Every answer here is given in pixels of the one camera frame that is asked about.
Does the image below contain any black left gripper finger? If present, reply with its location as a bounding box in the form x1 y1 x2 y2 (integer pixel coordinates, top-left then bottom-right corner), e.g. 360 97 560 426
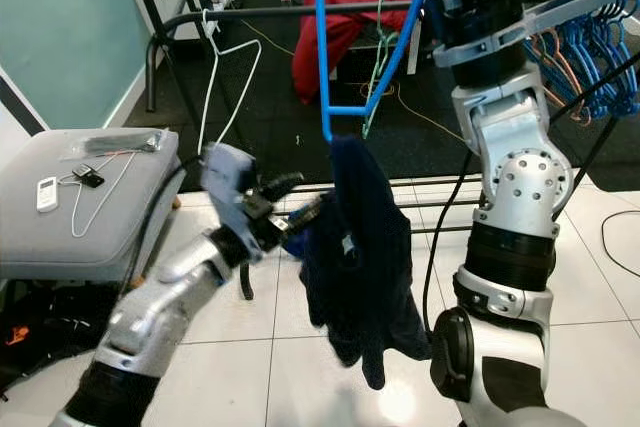
268 195 329 246
258 171 307 202

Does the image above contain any black bag with orange print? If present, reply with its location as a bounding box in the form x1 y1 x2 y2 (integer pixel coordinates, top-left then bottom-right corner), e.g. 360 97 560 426
0 279 106 393

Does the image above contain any white wire hanger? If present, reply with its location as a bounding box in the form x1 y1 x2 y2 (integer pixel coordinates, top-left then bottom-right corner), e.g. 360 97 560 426
196 9 264 156
70 150 153 240

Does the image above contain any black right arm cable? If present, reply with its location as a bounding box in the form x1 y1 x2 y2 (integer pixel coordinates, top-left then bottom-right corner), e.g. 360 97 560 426
422 147 486 340

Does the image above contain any black key fob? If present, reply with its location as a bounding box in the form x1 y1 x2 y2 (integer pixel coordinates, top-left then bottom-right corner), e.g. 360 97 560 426
72 164 106 189

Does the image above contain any red cloth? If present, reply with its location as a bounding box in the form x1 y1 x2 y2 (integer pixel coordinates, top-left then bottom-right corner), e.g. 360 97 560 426
291 0 423 105

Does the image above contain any dark navy garment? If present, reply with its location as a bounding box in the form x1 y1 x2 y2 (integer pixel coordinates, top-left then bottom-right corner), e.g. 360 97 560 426
298 134 433 391

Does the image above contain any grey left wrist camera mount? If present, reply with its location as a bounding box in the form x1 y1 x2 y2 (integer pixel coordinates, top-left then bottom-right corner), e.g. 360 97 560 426
198 143 258 240

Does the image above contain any brown plastic hanger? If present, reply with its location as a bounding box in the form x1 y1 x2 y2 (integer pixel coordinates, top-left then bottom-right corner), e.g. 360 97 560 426
540 32 601 123

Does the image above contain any clear plastic packet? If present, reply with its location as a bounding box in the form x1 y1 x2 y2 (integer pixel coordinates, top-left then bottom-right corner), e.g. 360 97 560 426
82 130 166 158

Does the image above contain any black metal clothes rack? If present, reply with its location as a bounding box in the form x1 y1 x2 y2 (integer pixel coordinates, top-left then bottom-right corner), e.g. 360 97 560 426
125 0 640 248

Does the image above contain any grey cushioned ottoman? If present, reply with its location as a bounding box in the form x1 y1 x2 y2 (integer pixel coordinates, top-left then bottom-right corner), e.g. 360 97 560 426
0 128 187 285

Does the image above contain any white remote control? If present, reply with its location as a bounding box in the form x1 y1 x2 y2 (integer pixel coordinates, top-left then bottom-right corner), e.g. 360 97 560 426
36 176 59 213

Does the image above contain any yellow floor cable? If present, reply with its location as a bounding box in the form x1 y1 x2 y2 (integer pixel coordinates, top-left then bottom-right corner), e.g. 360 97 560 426
240 22 471 148

